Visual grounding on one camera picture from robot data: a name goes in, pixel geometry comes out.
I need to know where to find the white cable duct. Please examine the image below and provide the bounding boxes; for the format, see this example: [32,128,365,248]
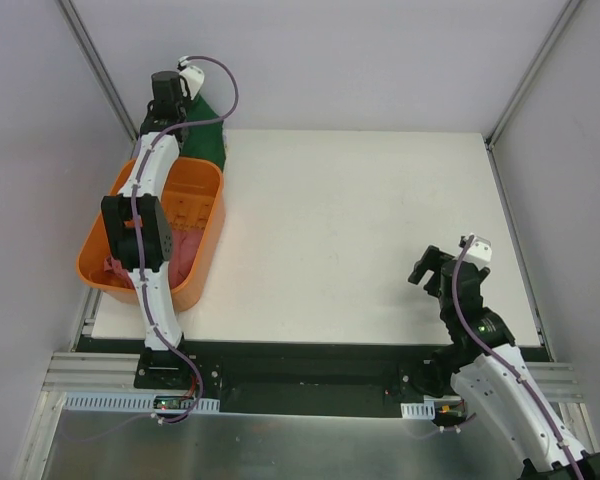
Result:
[400,401,436,421]
[64,392,220,415]

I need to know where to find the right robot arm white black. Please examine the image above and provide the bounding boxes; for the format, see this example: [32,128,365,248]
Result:
[408,235,600,479]

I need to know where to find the aluminium front rail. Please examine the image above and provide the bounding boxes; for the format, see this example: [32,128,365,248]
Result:
[42,352,139,392]

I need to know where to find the right aluminium frame post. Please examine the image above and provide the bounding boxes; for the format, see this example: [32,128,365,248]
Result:
[484,0,586,151]

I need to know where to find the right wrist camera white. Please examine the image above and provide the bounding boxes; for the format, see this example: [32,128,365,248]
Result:
[459,233,493,269]

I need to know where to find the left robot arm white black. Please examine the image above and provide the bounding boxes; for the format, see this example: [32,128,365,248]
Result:
[101,71,186,351]

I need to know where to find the left white cable duct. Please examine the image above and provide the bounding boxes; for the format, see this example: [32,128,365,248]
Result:
[64,392,220,415]

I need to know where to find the aluminium frame post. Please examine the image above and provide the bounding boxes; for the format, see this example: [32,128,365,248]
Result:
[55,0,138,141]
[484,0,586,151]

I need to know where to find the left aluminium frame post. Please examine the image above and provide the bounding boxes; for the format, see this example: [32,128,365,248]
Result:
[55,0,138,141]

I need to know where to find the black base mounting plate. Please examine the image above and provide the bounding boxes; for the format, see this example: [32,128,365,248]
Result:
[77,338,482,418]

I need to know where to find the dark green t shirt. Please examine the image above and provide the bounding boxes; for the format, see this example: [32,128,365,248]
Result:
[180,95,226,171]

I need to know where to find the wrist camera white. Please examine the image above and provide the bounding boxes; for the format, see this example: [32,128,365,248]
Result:
[177,56,205,101]
[459,233,493,269]

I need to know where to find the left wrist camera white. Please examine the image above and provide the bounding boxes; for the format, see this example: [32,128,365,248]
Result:
[177,56,205,101]

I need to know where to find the right white cable duct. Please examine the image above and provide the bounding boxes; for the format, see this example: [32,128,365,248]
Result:
[400,401,436,421]

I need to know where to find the pink red t shirt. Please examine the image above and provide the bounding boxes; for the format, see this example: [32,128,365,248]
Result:
[103,228,204,289]

